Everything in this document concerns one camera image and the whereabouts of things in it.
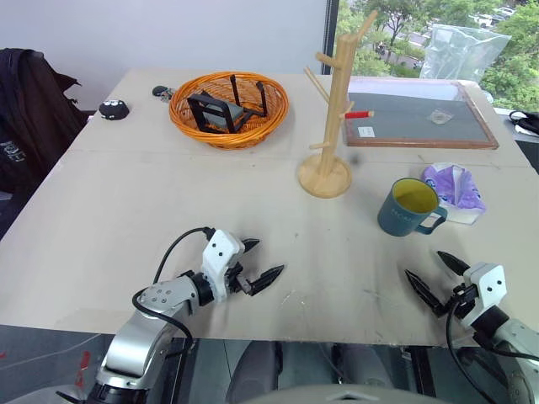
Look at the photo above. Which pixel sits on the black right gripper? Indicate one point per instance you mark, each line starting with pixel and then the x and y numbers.
pixel 463 301

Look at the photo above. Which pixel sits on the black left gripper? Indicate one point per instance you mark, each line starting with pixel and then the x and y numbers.
pixel 236 284

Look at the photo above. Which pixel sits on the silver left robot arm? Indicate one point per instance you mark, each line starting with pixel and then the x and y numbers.
pixel 143 336

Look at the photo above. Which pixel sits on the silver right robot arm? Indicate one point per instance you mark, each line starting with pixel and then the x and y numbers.
pixel 518 332

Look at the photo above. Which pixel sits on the teal mug yellow inside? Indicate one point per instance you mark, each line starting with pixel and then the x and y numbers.
pixel 400 216

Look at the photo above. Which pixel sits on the wooden mug tree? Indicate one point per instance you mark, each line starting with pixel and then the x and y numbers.
pixel 332 126

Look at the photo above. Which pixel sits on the purple tissue pack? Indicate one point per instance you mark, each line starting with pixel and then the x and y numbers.
pixel 463 189

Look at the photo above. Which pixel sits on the small clear plastic wrapper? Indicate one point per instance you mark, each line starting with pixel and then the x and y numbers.
pixel 440 116

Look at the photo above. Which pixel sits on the white label sticker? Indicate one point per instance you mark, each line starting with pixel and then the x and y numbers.
pixel 366 131

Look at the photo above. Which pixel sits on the orange woven basket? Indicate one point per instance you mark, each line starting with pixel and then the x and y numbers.
pixel 185 113

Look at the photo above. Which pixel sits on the wood-framed grey board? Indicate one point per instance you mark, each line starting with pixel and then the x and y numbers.
pixel 404 113

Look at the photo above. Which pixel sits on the black folding stand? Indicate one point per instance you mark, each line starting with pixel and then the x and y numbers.
pixel 195 105

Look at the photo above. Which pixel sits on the red marker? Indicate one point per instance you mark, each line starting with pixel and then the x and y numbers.
pixel 358 114

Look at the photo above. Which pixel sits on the dark key bunch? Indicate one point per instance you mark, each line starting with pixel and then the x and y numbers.
pixel 160 90

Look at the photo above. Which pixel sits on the black toy with eyes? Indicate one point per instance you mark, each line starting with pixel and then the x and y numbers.
pixel 113 110

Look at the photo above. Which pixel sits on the clear plastic bag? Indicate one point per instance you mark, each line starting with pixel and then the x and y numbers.
pixel 459 50

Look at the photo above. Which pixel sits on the black jacket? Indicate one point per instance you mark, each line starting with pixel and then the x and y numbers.
pixel 29 118

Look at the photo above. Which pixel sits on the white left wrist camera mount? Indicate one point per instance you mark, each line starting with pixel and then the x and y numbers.
pixel 219 256

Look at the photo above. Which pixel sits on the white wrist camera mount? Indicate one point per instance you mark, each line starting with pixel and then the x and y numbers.
pixel 488 286
pixel 219 256

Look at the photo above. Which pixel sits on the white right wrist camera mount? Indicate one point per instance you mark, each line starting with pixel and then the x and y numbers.
pixel 488 286

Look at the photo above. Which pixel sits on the dark window frame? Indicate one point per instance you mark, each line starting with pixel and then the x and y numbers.
pixel 330 38

